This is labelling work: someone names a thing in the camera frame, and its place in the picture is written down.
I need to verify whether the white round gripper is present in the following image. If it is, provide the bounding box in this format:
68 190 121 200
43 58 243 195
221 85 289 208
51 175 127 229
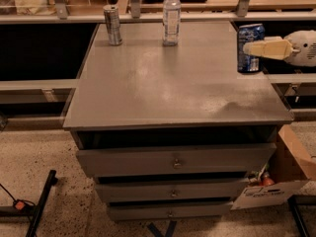
243 30 316 67

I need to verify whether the blue pepsi can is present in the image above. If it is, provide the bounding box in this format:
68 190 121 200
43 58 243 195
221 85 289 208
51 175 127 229
237 24 265 73

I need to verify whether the silver slim can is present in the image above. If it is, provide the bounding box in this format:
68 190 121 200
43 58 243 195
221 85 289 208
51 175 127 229
103 5 122 45

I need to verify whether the clear plastic water bottle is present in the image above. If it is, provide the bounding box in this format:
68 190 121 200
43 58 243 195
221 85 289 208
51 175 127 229
163 0 181 45

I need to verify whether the brown cardboard box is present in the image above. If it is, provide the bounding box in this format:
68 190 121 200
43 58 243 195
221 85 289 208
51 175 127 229
233 125 316 209

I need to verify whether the top grey drawer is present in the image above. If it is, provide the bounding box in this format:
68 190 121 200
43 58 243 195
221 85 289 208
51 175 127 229
76 143 277 177

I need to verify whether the grey drawer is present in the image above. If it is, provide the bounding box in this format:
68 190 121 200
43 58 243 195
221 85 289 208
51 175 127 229
76 143 277 177
107 201 233 221
96 178 247 202

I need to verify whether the orange bottle in box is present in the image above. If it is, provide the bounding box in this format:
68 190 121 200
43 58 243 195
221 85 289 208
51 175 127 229
261 172 275 186

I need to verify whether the grey drawer cabinet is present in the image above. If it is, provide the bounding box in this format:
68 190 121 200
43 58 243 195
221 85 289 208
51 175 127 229
64 22 291 208

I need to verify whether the bottom grey drawer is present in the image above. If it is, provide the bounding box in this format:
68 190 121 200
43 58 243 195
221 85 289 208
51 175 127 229
107 201 233 221

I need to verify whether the middle grey drawer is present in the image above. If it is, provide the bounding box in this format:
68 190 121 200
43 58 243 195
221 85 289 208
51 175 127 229
96 178 247 202

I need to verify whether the black metal stand leg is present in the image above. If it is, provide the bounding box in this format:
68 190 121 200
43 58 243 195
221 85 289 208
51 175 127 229
0 170 58 237

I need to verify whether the black frame right corner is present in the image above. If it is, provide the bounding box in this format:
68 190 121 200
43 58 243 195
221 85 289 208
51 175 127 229
287 195 316 237

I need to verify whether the orange cable connector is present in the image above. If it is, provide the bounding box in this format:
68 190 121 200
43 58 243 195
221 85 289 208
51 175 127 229
13 199 36 211

